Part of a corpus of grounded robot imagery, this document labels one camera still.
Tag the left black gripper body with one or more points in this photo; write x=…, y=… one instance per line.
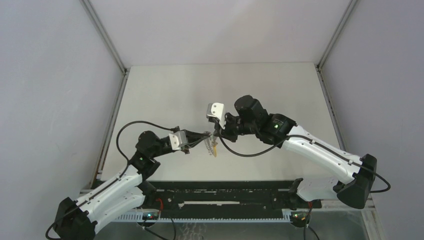
x=185, y=149

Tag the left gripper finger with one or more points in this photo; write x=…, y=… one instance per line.
x=193, y=141
x=191, y=133

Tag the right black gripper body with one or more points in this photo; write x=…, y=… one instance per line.
x=234, y=128

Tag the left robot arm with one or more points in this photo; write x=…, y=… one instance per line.
x=84, y=217

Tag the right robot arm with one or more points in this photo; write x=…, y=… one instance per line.
x=352, y=176

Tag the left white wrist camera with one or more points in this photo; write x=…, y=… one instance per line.
x=176, y=140

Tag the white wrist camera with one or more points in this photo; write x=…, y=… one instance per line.
x=176, y=140
x=216, y=113

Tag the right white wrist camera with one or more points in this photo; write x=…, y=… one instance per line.
x=216, y=113

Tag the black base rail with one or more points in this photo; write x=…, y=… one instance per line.
x=226, y=200

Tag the right aluminium frame post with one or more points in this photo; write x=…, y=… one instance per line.
x=319, y=67

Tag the aluminium frame post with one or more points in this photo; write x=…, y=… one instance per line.
x=319, y=67
x=113, y=52

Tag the left aluminium frame post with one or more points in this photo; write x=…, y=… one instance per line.
x=113, y=52

